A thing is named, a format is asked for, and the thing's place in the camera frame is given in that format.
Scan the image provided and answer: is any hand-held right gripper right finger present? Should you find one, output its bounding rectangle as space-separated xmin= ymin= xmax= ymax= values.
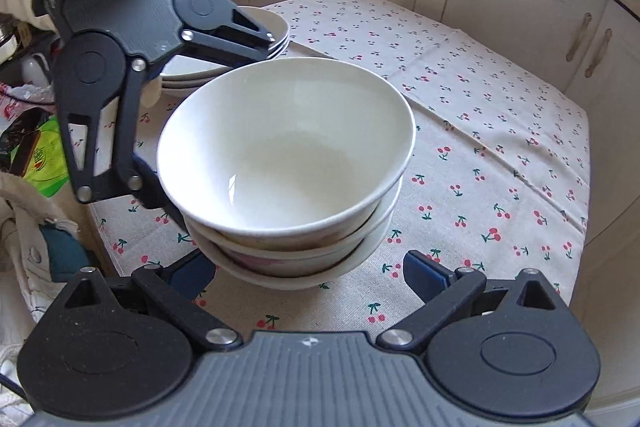
xmin=376 ymin=249 xmax=571 ymax=352

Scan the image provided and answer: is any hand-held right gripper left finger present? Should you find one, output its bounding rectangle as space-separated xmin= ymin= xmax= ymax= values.
xmin=62 ymin=249 xmax=241 ymax=353

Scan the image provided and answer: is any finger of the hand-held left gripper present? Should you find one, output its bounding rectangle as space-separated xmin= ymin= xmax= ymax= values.
xmin=179 ymin=2 xmax=280 ymax=68
xmin=55 ymin=57 xmax=190 ymax=233

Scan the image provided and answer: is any white plate with fruit print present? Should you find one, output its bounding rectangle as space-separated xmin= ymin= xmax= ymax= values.
xmin=160 ymin=37 xmax=291 ymax=88
xmin=161 ymin=44 xmax=290 ymax=100
xmin=162 ymin=5 xmax=291 ymax=78

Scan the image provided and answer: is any white bowl with pink flowers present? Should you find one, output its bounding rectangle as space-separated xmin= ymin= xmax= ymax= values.
xmin=197 ymin=207 xmax=401 ymax=292
xmin=185 ymin=177 xmax=405 ymax=278
xmin=156 ymin=56 xmax=417 ymax=253

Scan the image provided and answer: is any teal cloth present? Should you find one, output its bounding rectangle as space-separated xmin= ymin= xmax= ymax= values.
xmin=41 ymin=222 xmax=96 ymax=275

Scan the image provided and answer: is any white teapot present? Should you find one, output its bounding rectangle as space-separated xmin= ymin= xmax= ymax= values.
xmin=20 ymin=52 xmax=55 ymax=88

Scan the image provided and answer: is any green plastic bag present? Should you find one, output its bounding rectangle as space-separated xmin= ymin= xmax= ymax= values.
xmin=22 ymin=117 xmax=72 ymax=198

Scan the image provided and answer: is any dark snack packet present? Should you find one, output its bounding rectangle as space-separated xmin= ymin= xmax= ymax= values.
xmin=0 ymin=107 xmax=43 ymax=175

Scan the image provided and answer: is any beige cloth bag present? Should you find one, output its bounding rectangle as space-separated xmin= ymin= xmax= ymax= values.
xmin=0 ymin=172 xmax=106 ymax=408

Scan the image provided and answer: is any cherry print tablecloth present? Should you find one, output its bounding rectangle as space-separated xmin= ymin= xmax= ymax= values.
xmin=67 ymin=0 xmax=591 ymax=343

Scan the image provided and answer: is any curved metal cabinet handle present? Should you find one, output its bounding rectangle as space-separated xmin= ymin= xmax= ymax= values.
xmin=566 ymin=13 xmax=592 ymax=62
xmin=586 ymin=28 xmax=613 ymax=78

